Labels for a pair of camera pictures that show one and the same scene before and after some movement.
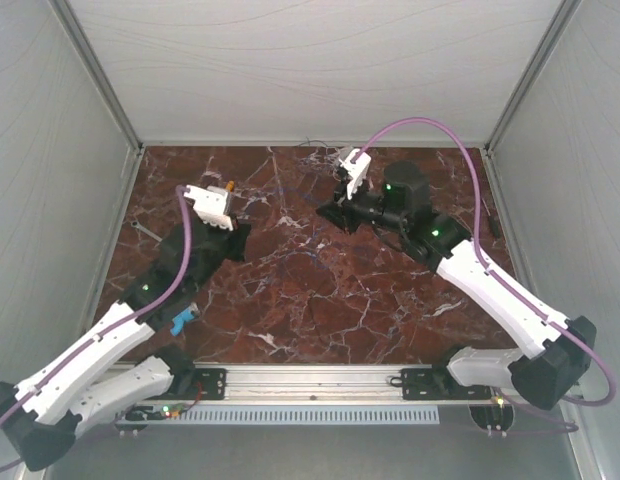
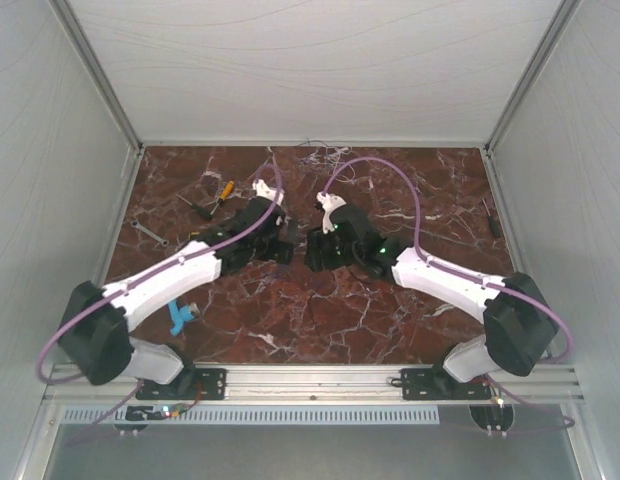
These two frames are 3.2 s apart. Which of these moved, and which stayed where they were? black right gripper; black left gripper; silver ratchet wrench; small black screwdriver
Moved: black left gripper; black right gripper
Stayed: silver ratchet wrench; small black screwdriver
